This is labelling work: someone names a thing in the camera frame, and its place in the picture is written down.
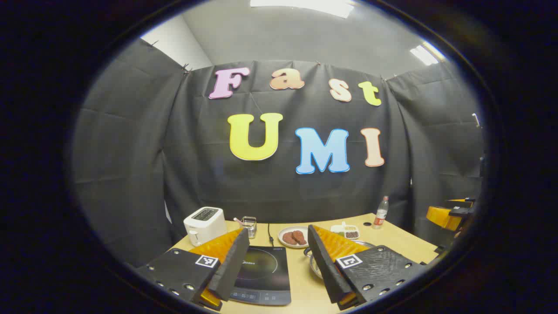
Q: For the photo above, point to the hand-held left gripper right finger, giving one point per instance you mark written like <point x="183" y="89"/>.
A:
<point x="324" y="270"/>

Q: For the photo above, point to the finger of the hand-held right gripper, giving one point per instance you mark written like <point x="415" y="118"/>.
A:
<point x="444" y="216"/>

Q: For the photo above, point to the white toaster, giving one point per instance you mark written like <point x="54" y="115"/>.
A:
<point x="205" y="224"/>

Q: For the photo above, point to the pile of dark beans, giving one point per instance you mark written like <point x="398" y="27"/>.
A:
<point x="352" y="234"/>

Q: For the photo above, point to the small ceiling light panel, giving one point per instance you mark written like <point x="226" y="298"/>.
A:
<point x="425" y="54"/>

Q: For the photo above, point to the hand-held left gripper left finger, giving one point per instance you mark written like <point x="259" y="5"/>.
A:
<point x="233" y="266"/>

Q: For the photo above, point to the white divided dish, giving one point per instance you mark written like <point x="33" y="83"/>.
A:
<point x="338" y="228"/>

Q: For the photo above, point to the white round plate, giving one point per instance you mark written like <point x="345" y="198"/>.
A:
<point x="285" y="230"/>

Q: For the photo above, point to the brown meat patty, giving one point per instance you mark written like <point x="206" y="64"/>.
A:
<point x="288" y="238"/>
<point x="300" y="237"/>

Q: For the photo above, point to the black induction cooktop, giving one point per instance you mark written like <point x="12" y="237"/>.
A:
<point x="266" y="270"/>

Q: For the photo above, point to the plastic bottle with red label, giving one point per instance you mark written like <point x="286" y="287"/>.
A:
<point x="380" y="216"/>

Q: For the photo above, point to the pink striped straw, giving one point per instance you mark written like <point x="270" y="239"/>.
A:
<point x="238" y="220"/>

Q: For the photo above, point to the black backdrop cloth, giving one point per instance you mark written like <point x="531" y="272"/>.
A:
<point x="196" y="183"/>

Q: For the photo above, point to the large ceiling light panel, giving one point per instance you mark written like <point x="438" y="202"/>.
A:
<point x="301" y="6"/>

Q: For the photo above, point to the stainless steel pot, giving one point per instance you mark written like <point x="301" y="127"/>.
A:
<point x="316" y="267"/>

